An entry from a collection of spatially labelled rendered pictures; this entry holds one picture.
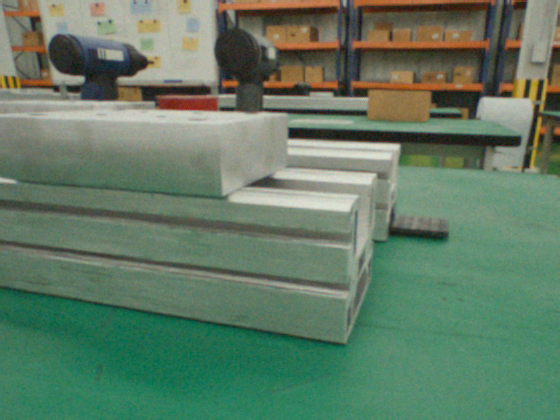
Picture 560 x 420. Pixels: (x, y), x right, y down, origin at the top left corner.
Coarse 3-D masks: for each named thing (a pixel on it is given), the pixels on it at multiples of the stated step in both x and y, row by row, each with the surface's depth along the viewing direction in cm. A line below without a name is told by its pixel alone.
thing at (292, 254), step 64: (0, 192) 29; (64, 192) 27; (128, 192) 26; (256, 192) 25; (320, 192) 25; (0, 256) 30; (64, 256) 30; (128, 256) 27; (192, 256) 26; (256, 256) 25; (320, 256) 24; (256, 320) 26; (320, 320) 25
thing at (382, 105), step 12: (120, 96) 458; (132, 96) 459; (372, 96) 222; (384, 96) 220; (396, 96) 218; (408, 96) 216; (420, 96) 215; (372, 108) 224; (384, 108) 222; (396, 108) 220; (408, 108) 218; (420, 108) 216; (396, 120) 222; (408, 120) 220; (420, 120) 218
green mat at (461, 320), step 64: (448, 192) 65; (512, 192) 65; (384, 256) 39; (448, 256) 39; (512, 256) 40; (0, 320) 27; (64, 320) 27; (128, 320) 28; (192, 320) 28; (384, 320) 28; (448, 320) 28; (512, 320) 28; (0, 384) 21; (64, 384) 21; (128, 384) 22; (192, 384) 22; (256, 384) 22; (320, 384) 22; (384, 384) 22; (448, 384) 22; (512, 384) 22
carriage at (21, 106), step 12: (0, 108) 49; (12, 108) 49; (24, 108) 48; (36, 108) 48; (48, 108) 48; (60, 108) 47; (72, 108) 47; (84, 108) 46; (96, 108) 47; (108, 108) 48; (120, 108) 50; (132, 108) 52; (144, 108) 54
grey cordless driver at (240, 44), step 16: (224, 32) 55; (240, 32) 55; (224, 48) 55; (240, 48) 55; (256, 48) 56; (272, 48) 62; (224, 64) 56; (240, 64) 56; (256, 64) 57; (272, 64) 63; (240, 80) 61; (256, 80) 61; (240, 96) 60; (256, 96) 61
